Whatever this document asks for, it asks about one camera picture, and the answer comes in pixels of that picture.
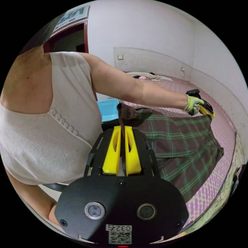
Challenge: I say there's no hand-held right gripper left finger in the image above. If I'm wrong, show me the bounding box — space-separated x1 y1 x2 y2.
102 126 122 174

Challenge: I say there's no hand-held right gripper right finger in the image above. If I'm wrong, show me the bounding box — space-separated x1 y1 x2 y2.
124 126 142 176

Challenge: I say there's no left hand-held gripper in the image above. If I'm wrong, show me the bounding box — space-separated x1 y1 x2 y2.
185 89 215 118

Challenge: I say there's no brown plaid shirt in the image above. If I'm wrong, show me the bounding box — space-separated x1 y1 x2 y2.
117 103 224 203

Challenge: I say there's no person's left forearm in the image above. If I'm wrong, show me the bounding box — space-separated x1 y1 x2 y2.
135 79 189 111

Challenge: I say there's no person's right forearm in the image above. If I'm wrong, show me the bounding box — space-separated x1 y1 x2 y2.
4 168 65 233

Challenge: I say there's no person's left hand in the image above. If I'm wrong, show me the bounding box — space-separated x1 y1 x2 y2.
183 94 205 116

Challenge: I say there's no light blue plastic basket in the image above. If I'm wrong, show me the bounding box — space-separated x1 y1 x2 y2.
97 98 121 125

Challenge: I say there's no pile of clothes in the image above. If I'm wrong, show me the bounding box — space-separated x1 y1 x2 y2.
125 71 173 83

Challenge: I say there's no person's body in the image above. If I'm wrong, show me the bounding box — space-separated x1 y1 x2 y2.
0 18 140 196

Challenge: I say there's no dark red door frame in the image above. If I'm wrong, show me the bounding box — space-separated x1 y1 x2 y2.
43 19 90 54

